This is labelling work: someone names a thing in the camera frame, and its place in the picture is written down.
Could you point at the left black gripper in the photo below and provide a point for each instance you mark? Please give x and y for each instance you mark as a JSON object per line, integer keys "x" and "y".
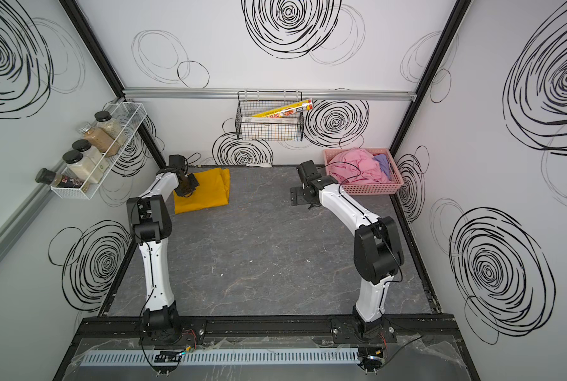
{"x": 194, "y": 183}

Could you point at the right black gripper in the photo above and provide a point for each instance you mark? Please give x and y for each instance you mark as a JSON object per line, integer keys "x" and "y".
{"x": 297, "y": 195}

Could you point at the yellow t-shirt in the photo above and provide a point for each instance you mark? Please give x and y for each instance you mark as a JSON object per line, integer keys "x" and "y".
{"x": 213, "y": 191}

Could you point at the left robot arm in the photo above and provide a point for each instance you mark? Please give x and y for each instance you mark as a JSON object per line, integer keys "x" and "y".
{"x": 151, "y": 226}

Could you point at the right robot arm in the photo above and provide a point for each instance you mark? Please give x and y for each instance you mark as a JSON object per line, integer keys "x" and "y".
{"x": 377, "y": 248}

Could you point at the pink t-shirt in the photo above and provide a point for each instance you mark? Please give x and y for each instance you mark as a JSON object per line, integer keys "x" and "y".
{"x": 357, "y": 166}

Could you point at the pink plastic basket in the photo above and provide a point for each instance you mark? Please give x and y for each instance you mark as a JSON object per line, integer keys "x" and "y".
{"x": 370, "y": 189}

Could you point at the purple t-shirt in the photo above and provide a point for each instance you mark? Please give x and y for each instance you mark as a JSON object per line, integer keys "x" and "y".
{"x": 382, "y": 160}

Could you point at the white box in basket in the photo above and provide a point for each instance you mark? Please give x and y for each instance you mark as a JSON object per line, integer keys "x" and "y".
{"x": 271, "y": 120}

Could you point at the yellow foil box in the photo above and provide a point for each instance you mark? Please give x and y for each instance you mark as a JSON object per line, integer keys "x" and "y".
{"x": 288, "y": 110}

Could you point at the spice jar white contents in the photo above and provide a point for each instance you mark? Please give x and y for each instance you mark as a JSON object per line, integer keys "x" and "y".
{"x": 90, "y": 151}

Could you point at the spice jar brown contents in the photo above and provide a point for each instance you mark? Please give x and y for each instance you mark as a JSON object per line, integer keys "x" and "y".
{"x": 106, "y": 134}

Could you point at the spice jar cream contents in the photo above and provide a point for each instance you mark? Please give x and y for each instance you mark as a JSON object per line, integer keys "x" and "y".
{"x": 83, "y": 167}

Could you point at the small dark spice bottle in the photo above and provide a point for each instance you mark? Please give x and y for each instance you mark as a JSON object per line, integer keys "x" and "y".
{"x": 59, "y": 180}

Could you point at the black wire basket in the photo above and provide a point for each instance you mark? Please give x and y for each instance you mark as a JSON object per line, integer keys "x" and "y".
{"x": 253, "y": 102}

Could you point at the clear wall shelf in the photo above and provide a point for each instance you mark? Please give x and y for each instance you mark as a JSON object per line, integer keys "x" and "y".
{"x": 105, "y": 159}

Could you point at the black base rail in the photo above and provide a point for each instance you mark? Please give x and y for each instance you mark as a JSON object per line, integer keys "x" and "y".
{"x": 337, "y": 328}

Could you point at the grey slotted cable duct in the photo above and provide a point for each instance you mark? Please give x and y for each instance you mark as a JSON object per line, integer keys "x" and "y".
{"x": 161, "y": 358}

